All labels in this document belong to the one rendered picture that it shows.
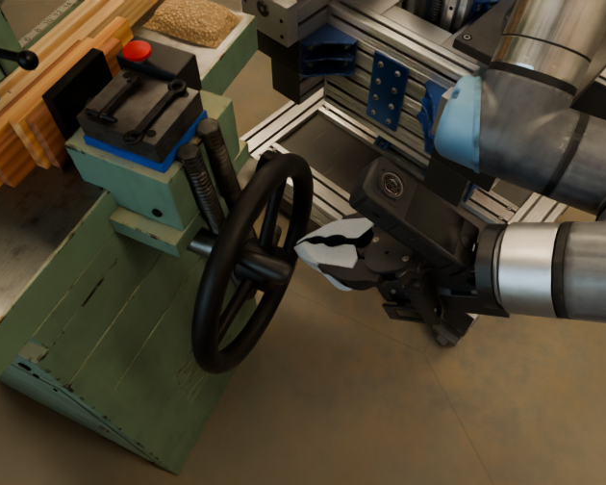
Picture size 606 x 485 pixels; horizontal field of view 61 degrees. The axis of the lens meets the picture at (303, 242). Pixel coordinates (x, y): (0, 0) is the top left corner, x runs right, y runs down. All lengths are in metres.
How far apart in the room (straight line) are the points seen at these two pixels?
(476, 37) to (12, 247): 0.78
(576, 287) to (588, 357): 1.25
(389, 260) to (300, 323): 1.06
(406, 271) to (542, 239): 0.11
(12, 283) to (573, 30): 0.56
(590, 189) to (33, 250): 0.54
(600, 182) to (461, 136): 0.11
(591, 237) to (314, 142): 1.26
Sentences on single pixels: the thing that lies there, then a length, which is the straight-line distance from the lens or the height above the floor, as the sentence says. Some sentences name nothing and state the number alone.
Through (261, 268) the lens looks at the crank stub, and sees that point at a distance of 0.52.
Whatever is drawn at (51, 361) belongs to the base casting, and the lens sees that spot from 0.70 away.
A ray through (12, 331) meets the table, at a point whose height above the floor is 0.87.
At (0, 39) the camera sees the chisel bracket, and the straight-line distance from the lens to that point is 0.65.
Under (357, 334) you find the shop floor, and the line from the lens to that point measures 1.49.
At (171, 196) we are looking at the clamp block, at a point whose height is 0.94.
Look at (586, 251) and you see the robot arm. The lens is 0.41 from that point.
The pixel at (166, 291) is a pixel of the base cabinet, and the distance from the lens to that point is 0.87.
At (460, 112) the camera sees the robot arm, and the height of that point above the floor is 1.07.
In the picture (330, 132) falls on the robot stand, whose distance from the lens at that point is 1.64.
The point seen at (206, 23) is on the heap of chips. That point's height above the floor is 0.92.
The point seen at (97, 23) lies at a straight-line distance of 0.82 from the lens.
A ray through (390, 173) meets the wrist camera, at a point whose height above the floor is 1.06.
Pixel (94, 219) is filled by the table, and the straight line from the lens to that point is 0.64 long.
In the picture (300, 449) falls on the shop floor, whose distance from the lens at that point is 1.40.
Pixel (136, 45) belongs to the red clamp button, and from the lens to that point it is 0.61.
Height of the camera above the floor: 1.37
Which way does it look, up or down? 57 degrees down
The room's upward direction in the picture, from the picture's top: straight up
